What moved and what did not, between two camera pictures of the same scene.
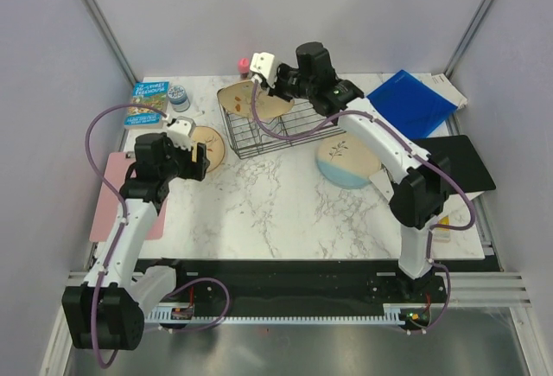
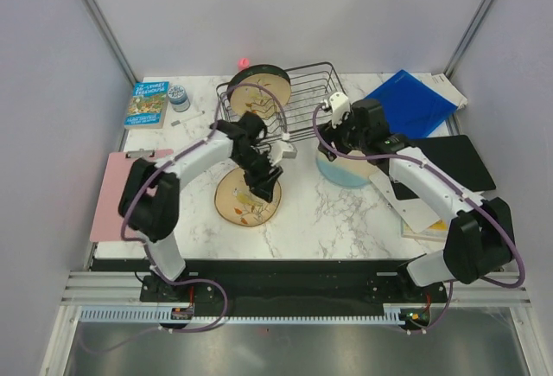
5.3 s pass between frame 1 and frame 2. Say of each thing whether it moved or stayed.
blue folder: stayed
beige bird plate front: stayed
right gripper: moved
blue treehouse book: stayed
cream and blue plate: stayed
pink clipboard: stayed
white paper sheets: stayed
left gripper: moved
